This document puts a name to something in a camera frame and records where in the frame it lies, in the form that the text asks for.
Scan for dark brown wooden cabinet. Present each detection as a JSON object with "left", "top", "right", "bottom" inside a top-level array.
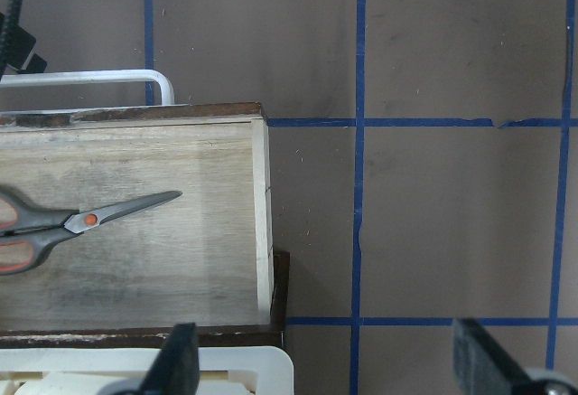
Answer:
[{"left": 1, "top": 251, "right": 290, "bottom": 350}]

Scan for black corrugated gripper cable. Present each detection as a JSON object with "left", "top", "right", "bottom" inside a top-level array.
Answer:
[{"left": 0, "top": 0, "right": 28, "bottom": 82}]

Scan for orange grey handled scissors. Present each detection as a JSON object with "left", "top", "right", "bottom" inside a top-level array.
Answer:
[{"left": 1, "top": 188, "right": 182, "bottom": 276}]

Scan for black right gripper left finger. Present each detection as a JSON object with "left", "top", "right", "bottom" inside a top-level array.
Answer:
[{"left": 103, "top": 323, "right": 200, "bottom": 394}]

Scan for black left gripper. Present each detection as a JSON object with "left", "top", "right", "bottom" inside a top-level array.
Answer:
[{"left": 1, "top": 25, "right": 47, "bottom": 74}]

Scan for white foam tray box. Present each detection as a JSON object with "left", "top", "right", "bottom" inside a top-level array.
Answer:
[{"left": 1, "top": 346, "right": 294, "bottom": 394}]

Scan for white drawer handle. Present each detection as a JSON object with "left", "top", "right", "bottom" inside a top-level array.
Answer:
[{"left": 1, "top": 69, "right": 176, "bottom": 108}]

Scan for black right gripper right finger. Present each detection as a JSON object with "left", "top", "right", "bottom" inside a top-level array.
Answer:
[{"left": 452, "top": 318, "right": 577, "bottom": 395}]

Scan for light wooden drawer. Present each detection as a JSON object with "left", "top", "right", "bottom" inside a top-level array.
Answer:
[{"left": 1, "top": 103, "right": 275, "bottom": 332}]

